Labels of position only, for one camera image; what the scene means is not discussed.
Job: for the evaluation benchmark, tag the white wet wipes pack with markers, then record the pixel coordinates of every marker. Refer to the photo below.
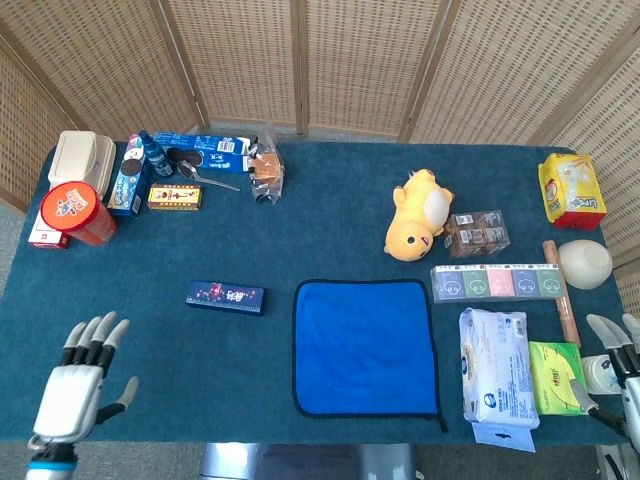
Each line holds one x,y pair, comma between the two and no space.
495,365

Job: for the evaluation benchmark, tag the blue microfiber cloth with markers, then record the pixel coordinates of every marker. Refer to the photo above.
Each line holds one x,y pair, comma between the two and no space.
365,350

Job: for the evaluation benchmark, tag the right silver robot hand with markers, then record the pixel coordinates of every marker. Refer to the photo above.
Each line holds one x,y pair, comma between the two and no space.
634,400

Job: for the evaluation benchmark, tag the yellow red snack bag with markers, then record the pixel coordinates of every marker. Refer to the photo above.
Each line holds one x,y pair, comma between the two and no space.
572,192

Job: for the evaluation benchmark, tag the cream plastic lunch box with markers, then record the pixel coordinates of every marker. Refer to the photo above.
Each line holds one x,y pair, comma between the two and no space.
75,155

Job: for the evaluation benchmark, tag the red snack can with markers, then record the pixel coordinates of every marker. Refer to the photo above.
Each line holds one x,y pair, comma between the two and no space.
70,205

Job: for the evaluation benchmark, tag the wooden rolling pin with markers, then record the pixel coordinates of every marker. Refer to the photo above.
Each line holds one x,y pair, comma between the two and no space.
567,310

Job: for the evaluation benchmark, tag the multicolour pocket tissue pack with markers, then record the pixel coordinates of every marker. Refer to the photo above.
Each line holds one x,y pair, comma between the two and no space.
500,282

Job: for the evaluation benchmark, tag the clear box of brown sweets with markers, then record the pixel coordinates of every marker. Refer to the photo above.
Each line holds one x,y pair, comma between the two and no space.
477,235

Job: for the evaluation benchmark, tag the metal spoon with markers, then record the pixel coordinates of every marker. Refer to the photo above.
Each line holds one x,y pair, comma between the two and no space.
187,168

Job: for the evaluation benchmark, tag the short blue cookie box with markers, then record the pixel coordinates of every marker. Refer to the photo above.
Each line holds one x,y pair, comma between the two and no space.
127,190

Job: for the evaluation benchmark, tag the blue spray bottle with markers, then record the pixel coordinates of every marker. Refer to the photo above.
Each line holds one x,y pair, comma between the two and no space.
157,160

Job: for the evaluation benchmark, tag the small red white box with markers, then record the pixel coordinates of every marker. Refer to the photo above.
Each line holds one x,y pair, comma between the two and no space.
45,240

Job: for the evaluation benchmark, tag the clear bag of bread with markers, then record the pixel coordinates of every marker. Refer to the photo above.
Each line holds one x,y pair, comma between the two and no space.
267,167

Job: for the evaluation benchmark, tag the green tissue pack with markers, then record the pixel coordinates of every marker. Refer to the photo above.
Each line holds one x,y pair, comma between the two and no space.
555,380

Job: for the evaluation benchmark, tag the blue glasses case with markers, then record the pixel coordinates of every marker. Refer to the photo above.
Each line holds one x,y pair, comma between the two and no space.
225,295

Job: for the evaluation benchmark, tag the cream bowl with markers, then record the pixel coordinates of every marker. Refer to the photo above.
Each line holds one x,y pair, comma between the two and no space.
585,262

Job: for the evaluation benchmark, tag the yellow plush toy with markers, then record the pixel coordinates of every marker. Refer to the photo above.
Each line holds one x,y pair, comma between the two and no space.
415,215

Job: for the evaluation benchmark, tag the teal table cover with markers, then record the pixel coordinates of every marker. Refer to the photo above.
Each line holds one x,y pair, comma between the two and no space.
300,235

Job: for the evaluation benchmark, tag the small yellow red box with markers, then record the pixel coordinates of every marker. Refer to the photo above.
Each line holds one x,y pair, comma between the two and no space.
175,196

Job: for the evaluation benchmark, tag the white floral cup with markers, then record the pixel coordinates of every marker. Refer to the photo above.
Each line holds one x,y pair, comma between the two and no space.
597,375

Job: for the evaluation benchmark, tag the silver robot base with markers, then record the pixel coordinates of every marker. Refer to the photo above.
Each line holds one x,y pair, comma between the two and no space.
300,465

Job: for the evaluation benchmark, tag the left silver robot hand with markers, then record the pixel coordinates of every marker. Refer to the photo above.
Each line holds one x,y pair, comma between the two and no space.
70,400

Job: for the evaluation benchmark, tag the long blue cookie box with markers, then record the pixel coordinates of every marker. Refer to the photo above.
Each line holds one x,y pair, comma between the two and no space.
220,155

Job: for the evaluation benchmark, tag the wooden rattan folding screen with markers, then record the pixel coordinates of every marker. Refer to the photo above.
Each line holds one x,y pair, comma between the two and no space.
240,60

